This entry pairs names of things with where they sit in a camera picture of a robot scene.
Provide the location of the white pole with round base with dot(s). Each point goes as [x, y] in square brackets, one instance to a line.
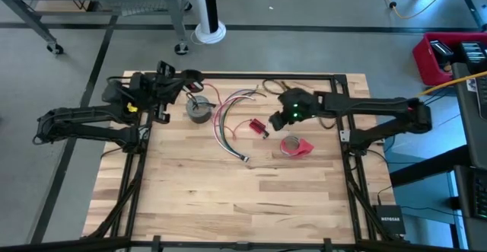
[201, 8]

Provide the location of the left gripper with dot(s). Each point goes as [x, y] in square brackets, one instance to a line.
[165, 88]

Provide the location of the keyboard with coloured lights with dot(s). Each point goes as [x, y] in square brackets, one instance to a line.
[481, 195]

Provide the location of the small black device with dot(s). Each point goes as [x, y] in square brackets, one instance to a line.
[441, 50]

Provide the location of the red ribbed block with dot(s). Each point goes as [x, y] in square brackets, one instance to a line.
[257, 125]

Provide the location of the black network switch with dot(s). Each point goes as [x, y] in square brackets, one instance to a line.
[390, 221]

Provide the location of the black rig bar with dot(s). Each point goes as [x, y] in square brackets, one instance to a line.
[243, 246]

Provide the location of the red plastic bin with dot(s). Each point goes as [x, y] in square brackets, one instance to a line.
[423, 63]

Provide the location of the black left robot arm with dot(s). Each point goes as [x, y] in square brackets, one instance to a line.
[83, 117]

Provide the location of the red tape dispenser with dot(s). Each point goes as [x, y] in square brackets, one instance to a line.
[306, 148]

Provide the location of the clear packing tape roll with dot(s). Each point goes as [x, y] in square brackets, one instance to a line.
[283, 147]

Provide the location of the large black device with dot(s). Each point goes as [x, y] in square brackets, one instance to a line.
[473, 54]

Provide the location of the black desk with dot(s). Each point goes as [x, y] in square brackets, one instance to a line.
[472, 130]

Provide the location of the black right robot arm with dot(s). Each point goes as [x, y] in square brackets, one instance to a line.
[373, 105]

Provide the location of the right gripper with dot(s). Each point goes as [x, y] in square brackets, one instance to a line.
[304, 103]

